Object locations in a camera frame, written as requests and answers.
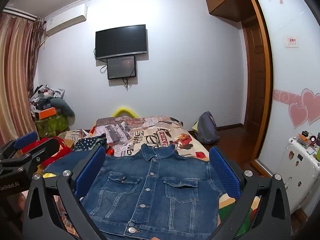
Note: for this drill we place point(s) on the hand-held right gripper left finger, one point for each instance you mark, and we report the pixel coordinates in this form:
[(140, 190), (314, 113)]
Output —
[(90, 173)]

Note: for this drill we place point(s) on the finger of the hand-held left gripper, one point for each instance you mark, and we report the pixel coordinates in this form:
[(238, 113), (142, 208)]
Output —
[(47, 147), (26, 140)]

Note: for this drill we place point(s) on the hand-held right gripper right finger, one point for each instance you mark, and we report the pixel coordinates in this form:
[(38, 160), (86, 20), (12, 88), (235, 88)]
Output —
[(225, 173)]

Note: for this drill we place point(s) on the blue denim jacket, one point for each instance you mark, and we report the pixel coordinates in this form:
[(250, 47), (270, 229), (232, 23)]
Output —
[(150, 180)]

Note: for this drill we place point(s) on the red cloth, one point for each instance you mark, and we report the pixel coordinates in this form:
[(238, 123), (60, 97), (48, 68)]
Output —
[(58, 155)]

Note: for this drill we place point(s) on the green patterned bag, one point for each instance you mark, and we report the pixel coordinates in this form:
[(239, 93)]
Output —
[(51, 126)]

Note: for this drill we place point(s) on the navy patterned cloth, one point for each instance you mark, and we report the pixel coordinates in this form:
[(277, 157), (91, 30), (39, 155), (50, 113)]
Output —
[(88, 141)]

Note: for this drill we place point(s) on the pile of clutter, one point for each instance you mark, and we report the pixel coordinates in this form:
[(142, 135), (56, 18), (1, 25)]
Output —
[(45, 97)]

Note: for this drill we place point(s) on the grey backpack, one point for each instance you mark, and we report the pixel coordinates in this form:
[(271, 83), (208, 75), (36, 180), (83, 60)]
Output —
[(207, 128)]

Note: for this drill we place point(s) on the striped brown curtain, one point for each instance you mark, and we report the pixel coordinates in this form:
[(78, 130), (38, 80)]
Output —
[(15, 75)]

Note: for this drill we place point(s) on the printed blanket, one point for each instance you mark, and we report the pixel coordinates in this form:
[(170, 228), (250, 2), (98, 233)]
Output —
[(150, 133)]

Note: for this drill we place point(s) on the yellow foam tube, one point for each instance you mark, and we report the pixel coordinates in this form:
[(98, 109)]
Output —
[(125, 109)]

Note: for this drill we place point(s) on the wooden door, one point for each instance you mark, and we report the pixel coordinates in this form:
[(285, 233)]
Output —
[(256, 80)]

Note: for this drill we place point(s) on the small black monitor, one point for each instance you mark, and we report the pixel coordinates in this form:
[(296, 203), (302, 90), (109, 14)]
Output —
[(121, 67)]

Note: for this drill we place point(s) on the white wardrobe sliding door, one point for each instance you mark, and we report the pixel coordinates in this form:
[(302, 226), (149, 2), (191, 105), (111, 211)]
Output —
[(287, 75)]

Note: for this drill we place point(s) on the white air conditioner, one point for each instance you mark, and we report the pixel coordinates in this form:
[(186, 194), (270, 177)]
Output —
[(63, 20)]

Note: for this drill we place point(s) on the small red and white sign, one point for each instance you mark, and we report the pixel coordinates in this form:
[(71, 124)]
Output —
[(291, 41)]

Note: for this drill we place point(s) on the wooden overhead cabinet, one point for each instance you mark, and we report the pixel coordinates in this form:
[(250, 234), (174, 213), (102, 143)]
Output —
[(225, 0)]

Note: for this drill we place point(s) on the black wall television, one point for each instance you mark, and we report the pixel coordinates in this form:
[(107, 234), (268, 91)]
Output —
[(120, 41)]

